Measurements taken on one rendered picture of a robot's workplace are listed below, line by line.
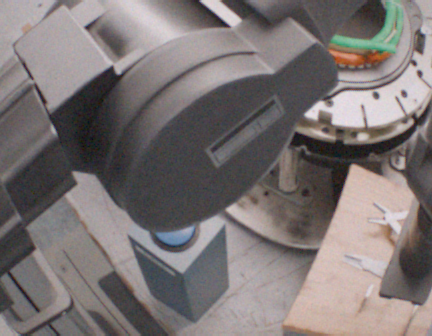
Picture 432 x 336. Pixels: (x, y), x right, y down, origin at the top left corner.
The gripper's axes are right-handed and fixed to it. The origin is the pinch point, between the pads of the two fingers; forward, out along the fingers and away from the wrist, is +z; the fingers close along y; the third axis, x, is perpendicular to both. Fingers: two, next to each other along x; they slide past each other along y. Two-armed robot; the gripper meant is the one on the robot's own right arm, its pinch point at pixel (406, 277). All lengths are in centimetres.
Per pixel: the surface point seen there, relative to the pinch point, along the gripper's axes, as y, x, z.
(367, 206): 10.2, 8.1, 12.0
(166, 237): 1.3, 26.5, 14.5
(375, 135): 18.4, 9.7, 12.5
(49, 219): 25, 69, 119
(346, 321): -3.0, 4.7, 12.1
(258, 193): 17.2, 22.7, 38.6
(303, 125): 16.1, 18.0, 12.7
